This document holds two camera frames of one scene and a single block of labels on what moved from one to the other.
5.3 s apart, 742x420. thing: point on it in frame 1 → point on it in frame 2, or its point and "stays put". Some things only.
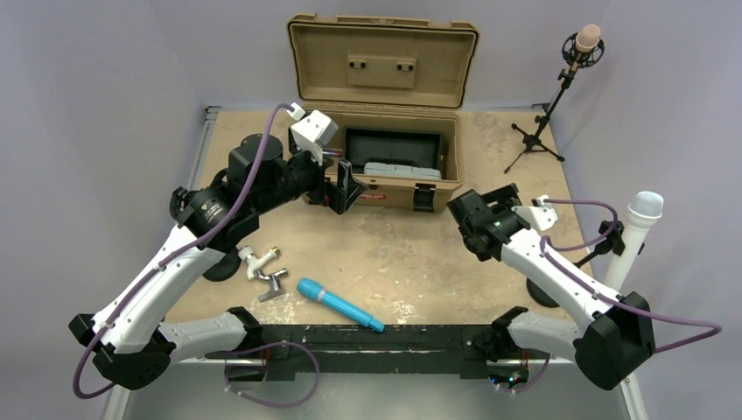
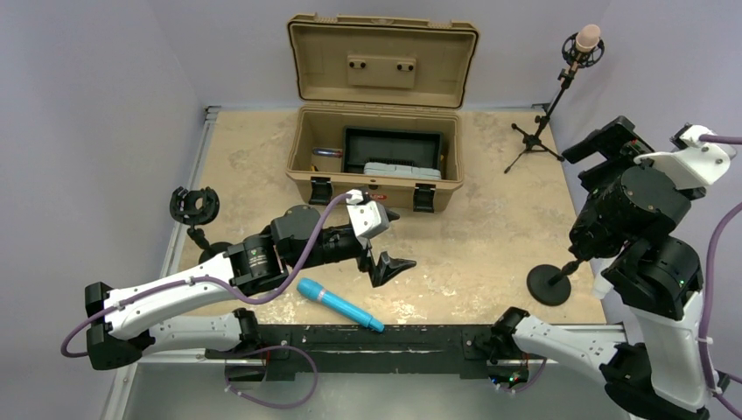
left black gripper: (339, 195) → (385, 266)
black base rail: (308, 348) stays put
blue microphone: (311, 290) stays put
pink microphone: (588, 38) stays put
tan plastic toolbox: (395, 88) stays put
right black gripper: (507, 197) → (617, 137)
